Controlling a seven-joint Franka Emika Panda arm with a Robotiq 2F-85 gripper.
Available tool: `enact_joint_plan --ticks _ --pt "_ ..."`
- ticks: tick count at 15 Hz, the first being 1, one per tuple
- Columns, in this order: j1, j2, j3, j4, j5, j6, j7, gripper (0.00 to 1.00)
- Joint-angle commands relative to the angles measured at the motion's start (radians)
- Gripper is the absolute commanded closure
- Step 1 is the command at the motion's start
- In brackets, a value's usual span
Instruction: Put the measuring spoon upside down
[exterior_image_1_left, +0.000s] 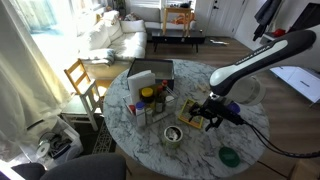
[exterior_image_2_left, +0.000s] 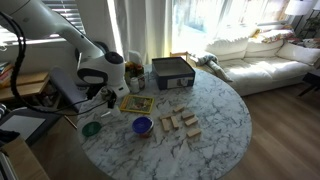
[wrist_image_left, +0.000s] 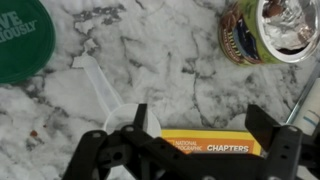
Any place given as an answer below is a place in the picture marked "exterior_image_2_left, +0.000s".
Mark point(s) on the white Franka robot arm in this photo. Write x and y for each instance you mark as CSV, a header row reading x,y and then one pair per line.
x,y
83,43

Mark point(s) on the yellow dog chapter book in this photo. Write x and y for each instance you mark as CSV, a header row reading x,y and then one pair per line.
x,y
136,104

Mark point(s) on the white curtain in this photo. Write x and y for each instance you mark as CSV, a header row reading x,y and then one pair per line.
x,y
140,26

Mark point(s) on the clear condiment caddy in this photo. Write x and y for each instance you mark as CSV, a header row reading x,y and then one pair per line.
x,y
143,71

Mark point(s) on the grey throw blanket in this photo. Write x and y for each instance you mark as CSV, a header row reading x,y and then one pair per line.
x,y
213,63

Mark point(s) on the stack of books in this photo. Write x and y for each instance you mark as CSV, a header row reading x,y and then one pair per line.
x,y
5,71

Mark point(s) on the white napkin pack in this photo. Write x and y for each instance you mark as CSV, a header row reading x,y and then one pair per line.
x,y
135,56

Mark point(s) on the clear plastic measuring spoon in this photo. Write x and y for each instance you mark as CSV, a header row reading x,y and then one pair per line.
x,y
115,111

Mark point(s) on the green house plant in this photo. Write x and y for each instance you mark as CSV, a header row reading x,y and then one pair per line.
x,y
313,25

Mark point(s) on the white lamp shade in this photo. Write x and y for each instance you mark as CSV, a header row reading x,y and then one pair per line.
x,y
298,6

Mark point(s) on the wooden shelf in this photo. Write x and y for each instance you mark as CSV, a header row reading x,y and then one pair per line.
x,y
30,83

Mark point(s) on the patterned throw pillow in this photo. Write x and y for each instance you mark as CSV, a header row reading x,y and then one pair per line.
x,y
275,35

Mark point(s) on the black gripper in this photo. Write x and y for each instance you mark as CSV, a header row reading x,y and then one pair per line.
x,y
110,94

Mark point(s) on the white paper sheet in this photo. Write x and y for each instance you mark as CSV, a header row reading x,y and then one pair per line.
x,y
20,126

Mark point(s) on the green plastic lid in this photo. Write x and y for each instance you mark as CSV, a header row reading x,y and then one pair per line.
x,y
91,128

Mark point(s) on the light wooden chair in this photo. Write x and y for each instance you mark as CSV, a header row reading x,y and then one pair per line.
x,y
178,54

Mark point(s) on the white bottle with white cap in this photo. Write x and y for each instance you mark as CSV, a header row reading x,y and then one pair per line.
x,y
134,85

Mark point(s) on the light wooden cabinet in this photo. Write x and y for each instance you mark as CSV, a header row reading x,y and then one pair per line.
x,y
23,160

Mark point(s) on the white fluffy pillow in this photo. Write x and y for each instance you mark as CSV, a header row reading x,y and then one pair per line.
x,y
228,45

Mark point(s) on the white sofa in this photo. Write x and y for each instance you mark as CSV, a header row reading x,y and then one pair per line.
x,y
260,71

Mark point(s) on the white window blinds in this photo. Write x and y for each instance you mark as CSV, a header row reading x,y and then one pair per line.
x,y
66,13

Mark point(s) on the black coffee table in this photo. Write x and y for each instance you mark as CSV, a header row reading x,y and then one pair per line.
x,y
311,80

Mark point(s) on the white sofa cushion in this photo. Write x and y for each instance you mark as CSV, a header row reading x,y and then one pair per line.
x,y
298,53
265,46

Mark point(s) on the navy blue open box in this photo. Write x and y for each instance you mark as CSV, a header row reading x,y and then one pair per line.
x,y
173,78

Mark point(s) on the jar with yellow lid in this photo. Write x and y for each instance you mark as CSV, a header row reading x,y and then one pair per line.
x,y
130,68

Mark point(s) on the jar with blue lid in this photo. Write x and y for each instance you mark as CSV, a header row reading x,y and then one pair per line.
x,y
142,125

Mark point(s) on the light wooden block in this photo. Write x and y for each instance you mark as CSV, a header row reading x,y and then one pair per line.
x,y
178,108
165,124
191,121
188,115
193,133
165,116
175,122

